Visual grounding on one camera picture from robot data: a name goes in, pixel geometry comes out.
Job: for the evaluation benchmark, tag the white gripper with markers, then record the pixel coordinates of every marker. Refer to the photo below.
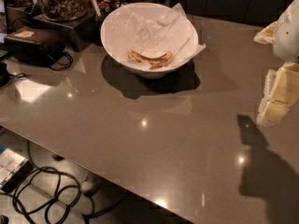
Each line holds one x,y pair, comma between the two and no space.
288,34

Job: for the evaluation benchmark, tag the brown spotted banana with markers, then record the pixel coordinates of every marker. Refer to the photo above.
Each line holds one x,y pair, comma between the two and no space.
155,63

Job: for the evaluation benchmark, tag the white ceramic bowl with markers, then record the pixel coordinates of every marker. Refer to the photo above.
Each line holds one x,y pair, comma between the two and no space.
116,44

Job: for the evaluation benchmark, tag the white paper napkin liner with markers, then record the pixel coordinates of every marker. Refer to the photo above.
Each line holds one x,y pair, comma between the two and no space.
146,28

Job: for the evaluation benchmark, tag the small snack jar with label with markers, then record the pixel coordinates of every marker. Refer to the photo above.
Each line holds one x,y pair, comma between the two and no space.
106,0

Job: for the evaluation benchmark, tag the black box stand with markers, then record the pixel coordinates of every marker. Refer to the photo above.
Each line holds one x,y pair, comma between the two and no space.
78,34

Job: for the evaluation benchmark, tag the glass jar of nuts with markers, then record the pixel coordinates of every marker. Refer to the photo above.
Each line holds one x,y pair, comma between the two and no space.
63,10

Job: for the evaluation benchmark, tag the black device with label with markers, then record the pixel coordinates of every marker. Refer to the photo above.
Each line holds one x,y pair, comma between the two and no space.
38,47

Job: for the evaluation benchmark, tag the white power adapter box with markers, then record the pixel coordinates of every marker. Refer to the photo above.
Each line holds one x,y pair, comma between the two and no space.
13,169

